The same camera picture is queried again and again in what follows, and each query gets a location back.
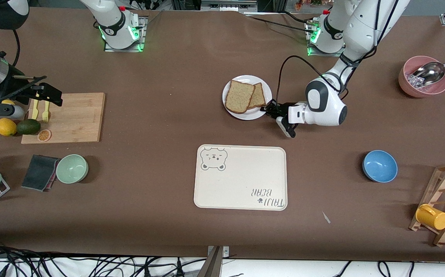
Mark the brown bread slice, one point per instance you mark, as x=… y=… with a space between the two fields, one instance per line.
x=240 y=96
x=260 y=96

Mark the small white paper scrap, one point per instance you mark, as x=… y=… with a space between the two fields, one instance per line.
x=326 y=217

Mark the dark green avocado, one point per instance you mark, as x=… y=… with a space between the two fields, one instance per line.
x=28 y=127

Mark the orange fruit slice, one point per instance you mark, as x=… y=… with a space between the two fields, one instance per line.
x=44 y=135

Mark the wooden mug rack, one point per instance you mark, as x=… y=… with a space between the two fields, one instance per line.
x=444 y=181

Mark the yellow mug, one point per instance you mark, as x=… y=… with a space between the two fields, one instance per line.
x=432 y=217

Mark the blue bowl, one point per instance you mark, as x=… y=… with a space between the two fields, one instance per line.
x=380 y=166

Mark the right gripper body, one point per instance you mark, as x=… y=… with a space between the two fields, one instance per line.
x=15 y=88

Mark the beige bear print tray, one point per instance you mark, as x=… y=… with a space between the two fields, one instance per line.
x=245 y=177

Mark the yellow plastic fork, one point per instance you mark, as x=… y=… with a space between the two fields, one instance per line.
x=46 y=113

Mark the wooden cutting board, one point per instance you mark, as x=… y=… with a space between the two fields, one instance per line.
x=76 y=119

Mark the metal scoop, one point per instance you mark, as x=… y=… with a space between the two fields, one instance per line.
x=430 y=73

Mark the clear plastic ice pieces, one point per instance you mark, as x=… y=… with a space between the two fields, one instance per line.
x=414 y=80

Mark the white round plate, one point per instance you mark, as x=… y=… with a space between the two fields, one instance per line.
x=253 y=116

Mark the yellow lemon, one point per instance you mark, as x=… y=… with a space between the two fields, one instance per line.
x=8 y=102
x=5 y=127

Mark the metal clamp bracket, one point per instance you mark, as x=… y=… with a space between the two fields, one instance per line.
x=214 y=263

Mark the pale green bowl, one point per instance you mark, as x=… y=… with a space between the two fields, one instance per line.
x=72 y=169

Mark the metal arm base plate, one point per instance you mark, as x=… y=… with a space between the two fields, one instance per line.
x=315 y=53
x=138 y=47

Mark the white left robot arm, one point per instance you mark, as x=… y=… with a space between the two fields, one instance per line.
x=365 y=27

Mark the yellow plastic knife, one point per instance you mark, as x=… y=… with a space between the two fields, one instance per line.
x=35 y=111

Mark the dark grey sponge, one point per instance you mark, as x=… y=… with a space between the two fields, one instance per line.
x=37 y=173

